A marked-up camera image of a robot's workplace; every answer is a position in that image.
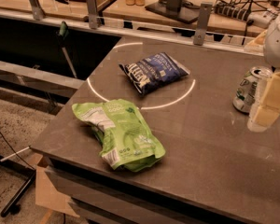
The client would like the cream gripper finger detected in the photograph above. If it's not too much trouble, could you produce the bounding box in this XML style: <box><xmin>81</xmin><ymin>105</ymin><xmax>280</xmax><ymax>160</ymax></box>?
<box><xmin>250</xmin><ymin>69</ymin><xmax>280</xmax><ymax>128</ymax></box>

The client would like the white rounded gripper body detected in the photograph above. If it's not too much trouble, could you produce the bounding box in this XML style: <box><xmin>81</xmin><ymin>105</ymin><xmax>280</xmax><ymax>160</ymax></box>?
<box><xmin>263</xmin><ymin>13</ymin><xmax>280</xmax><ymax>68</ymax></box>

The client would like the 7up soda can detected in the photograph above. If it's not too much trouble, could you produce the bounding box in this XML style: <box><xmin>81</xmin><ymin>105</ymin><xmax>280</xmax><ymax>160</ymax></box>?
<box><xmin>233</xmin><ymin>66</ymin><xmax>273</xmax><ymax>114</ymax></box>

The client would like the blue kettle chip bag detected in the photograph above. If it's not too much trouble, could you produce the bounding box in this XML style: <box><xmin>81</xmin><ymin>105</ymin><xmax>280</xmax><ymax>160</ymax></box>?
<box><xmin>119</xmin><ymin>52</ymin><xmax>190</xmax><ymax>95</ymax></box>

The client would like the green rice chip bag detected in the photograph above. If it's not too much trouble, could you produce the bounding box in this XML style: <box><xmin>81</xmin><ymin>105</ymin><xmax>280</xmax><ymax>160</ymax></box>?
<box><xmin>72</xmin><ymin>99</ymin><xmax>165</xmax><ymax>172</ymax></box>

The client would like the black monitor stand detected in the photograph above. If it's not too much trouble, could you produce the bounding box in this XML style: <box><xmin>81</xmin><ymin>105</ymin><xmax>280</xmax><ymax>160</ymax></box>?
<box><xmin>145</xmin><ymin>0</ymin><xmax>200</xmax><ymax>24</ymax></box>

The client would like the cardboard box under table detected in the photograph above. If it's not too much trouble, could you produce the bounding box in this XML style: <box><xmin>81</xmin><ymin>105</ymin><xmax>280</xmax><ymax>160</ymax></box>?
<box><xmin>35</xmin><ymin>157</ymin><xmax>78</xmax><ymax>217</ymax></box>

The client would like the black floor stand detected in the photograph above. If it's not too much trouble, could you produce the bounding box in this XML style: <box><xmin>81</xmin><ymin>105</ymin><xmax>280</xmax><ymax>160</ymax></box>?
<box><xmin>0</xmin><ymin>119</ymin><xmax>37</xmax><ymax>218</ymax></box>

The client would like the power strip with cables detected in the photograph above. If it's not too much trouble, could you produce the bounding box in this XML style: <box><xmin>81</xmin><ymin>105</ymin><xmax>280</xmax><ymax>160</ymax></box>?
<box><xmin>213</xmin><ymin>0</ymin><xmax>280</xmax><ymax>29</ymax></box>

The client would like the glass barrier rail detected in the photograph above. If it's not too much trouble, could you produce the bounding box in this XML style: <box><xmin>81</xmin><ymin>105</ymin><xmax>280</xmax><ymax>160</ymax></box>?
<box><xmin>0</xmin><ymin>8</ymin><xmax>263</xmax><ymax>56</ymax></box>

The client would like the right metal rail bracket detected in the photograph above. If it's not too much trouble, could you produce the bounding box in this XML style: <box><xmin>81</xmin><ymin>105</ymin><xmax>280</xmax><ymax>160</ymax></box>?
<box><xmin>193</xmin><ymin>2</ymin><xmax>213</xmax><ymax>46</ymax></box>

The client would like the metal rail bracket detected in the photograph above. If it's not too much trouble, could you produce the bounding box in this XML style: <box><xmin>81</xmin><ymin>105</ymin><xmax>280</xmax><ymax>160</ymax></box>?
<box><xmin>29</xmin><ymin>0</ymin><xmax>45</xmax><ymax>21</ymax></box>
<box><xmin>193</xmin><ymin>2</ymin><xmax>213</xmax><ymax>46</ymax></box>
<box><xmin>86</xmin><ymin>0</ymin><xmax>100</xmax><ymax>29</ymax></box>

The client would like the middle metal rail bracket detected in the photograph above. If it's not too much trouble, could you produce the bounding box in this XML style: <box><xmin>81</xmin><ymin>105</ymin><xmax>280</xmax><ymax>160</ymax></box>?
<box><xmin>86</xmin><ymin>0</ymin><xmax>100</xmax><ymax>29</ymax></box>

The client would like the green-handled tool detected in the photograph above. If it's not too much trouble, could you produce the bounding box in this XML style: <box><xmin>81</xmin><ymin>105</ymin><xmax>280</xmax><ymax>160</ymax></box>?
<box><xmin>57</xmin><ymin>21</ymin><xmax>77</xmax><ymax>78</ymax></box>

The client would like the left metal rail bracket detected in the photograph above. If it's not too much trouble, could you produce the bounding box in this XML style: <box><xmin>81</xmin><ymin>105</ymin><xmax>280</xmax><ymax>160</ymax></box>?
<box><xmin>29</xmin><ymin>0</ymin><xmax>45</xmax><ymax>21</ymax></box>

